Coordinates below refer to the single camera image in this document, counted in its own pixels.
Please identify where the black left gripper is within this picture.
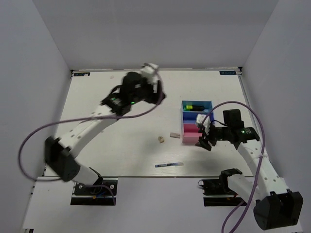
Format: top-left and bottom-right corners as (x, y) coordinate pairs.
(131, 77), (167, 106)

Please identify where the small beige eraser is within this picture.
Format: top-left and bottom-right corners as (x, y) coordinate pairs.
(158, 136), (164, 143)

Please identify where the blue gel pen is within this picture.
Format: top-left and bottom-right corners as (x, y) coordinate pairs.
(155, 162), (184, 168)

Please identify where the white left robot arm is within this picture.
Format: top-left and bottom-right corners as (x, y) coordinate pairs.
(45, 66), (166, 194)

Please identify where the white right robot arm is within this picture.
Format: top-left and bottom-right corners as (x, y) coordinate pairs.
(196, 109), (303, 230)

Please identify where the three-compartment colour container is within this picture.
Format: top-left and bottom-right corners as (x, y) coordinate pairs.
(181, 100), (213, 145)

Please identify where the grey wrapped eraser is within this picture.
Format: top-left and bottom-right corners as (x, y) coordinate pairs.
(170, 133), (180, 138)

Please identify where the right corner label sticker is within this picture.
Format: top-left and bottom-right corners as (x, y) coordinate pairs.
(219, 70), (237, 75)

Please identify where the corner label sticker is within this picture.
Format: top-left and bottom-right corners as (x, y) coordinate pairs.
(219, 70), (237, 75)
(73, 72), (90, 77)

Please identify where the left corner label sticker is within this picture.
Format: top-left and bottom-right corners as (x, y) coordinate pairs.
(73, 72), (90, 77)

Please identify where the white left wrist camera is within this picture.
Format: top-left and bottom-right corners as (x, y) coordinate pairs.
(140, 63), (159, 84)

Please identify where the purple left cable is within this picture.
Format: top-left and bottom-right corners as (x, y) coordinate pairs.
(18, 63), (166, 206)

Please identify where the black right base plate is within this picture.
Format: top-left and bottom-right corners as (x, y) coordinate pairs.
(198, 179), (246, 207)

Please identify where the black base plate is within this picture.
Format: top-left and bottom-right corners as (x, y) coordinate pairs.
(70, 178), (118, 206)
(198, 179), (246, 207)

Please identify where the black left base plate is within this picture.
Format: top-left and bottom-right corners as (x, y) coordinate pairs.
(70, 178), (118, 206)

